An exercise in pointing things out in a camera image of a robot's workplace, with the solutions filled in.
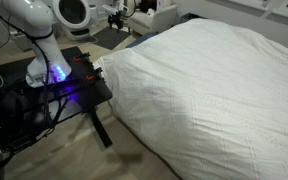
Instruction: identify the small white bin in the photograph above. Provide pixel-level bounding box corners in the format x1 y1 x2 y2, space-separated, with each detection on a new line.
88 4 100 28

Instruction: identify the orange black clamp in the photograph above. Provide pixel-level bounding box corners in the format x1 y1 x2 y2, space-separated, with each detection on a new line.
73 52 92 63
85 67 104 81

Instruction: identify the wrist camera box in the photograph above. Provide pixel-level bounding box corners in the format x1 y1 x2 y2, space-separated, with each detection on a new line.
101 3 119 16

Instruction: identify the black robot table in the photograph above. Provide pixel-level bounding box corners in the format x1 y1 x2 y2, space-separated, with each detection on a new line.
0 46 114 149

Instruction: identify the dark ottoman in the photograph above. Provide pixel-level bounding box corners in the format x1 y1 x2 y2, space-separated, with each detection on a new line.
179 12 207 23

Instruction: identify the beige armchair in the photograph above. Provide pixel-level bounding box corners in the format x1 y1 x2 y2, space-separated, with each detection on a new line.
127 3 180 37

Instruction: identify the white patterned duvet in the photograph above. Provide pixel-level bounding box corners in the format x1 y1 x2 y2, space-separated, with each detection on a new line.
93 18 288 180

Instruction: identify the small white cloth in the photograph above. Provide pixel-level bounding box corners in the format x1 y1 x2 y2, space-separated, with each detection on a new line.
146 8 157 18

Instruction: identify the dark floor mat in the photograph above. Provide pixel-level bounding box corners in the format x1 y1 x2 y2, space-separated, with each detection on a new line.
91 25 132 51

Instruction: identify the blue hard suitcase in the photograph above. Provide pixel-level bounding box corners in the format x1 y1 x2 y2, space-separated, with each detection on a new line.
126 32 157 49

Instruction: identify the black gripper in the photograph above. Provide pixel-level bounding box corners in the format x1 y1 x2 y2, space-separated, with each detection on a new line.
107 13 123 34

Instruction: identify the round white litter box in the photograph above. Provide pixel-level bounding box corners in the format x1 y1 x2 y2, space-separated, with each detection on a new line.
52 0 92 42

